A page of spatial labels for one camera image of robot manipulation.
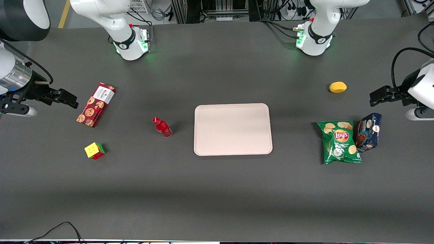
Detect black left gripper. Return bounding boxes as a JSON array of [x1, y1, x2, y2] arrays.
[[370, 69, 422, 107]]

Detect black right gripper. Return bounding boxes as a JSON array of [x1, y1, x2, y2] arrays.
[[23, 80, 79, 109]]

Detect red coke bottle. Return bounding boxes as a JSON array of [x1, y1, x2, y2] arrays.
[[152, 117, 173, 138]]

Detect beige plastic tray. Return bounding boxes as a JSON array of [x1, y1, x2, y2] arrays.
[[194, 103, 273, 156]]

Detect red cookie box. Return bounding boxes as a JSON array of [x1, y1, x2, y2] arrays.
[[76, 82, 116, 128]]

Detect blue cookie box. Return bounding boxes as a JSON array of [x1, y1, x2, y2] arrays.
[[355, 113, 383, 153]]

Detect yellow lemon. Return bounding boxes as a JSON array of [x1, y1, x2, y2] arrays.
[[329, 81, 347, 94]]

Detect rubiks cube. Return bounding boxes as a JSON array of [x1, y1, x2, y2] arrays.
[[84, 142, 106, 160]]

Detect green lays chips bag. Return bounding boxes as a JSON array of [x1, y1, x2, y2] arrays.
[[316, 121, 363, 165]]

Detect yellow floor tape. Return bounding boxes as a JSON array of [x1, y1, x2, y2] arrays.
[[58, 0, 71, 29]]

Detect white perforated box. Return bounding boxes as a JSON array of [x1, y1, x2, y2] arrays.
[[128, 0, 150, 15]]

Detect white power strip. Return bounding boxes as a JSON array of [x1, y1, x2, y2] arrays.
[[286, 5, 307, 18]]

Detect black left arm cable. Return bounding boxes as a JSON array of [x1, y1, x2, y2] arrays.
[[391, 47, 434, 93]]

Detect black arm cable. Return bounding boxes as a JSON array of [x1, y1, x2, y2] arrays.
[[0, 38, 54, 85], [391, 47, 434, 93]]

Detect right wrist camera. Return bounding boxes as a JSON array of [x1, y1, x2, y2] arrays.
[[0, 95, 38, 118]]

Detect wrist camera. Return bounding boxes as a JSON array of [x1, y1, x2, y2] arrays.
[[405, 106, 434, 121], [0, 95, 38, 118]]

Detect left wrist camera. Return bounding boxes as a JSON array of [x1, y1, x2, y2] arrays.
[[405, 106, 434, 121]]

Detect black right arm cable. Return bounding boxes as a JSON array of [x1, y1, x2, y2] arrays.
[[0, 38, 54, 85]]

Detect thin black cable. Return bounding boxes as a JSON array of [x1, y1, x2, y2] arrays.
[[24, 222, 84, 244]]

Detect black base power cable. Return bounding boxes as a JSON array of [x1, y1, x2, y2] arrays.
[[259, 19, 305, 38]]

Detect grey coiled cable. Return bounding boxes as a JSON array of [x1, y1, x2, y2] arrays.
[[150, 6, 167, 21]]

